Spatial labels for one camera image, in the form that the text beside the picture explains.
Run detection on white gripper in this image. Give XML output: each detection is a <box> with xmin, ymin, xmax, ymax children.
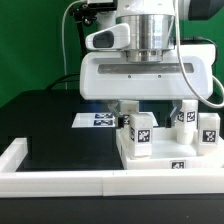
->
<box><xmin>80</xmin><ymin>44</ymin><xmax>215</xmax><ymax>128</ymax></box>

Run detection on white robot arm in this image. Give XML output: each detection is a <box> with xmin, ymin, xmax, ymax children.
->
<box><xmin>80</xmin><ymin>0</ymin><xmax>224</xmax><ymax>127</ymax></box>

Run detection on black cable bundle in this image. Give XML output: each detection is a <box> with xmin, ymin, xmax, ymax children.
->
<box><xmin>45</xmin><ymin>73</ymin><xmax>81</xmax><ymax>91</ymax></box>

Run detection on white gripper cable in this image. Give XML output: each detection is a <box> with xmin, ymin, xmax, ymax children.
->
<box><xmin>171</xmin><ymin>0</ymin><xmax>224</xmax><ymax>110</ymax></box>

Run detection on white square table top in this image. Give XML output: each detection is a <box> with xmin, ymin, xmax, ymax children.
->
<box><xmin>116</xmin><ymin>127</ymin><xmax>224</xmax><ymax>170</ymax></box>

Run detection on white u-shaped obstacle fence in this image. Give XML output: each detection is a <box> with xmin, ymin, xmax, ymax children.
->
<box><xmin>0</xmin><ymin>138</ymin><xmax>224</xmax><ymax>198</ymax></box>

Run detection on white marker tag sheet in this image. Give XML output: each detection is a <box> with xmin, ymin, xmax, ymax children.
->
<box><xmin>71</xmin><ymin>111</ymin><xmax>159</xmax><ymax>129</ymax></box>

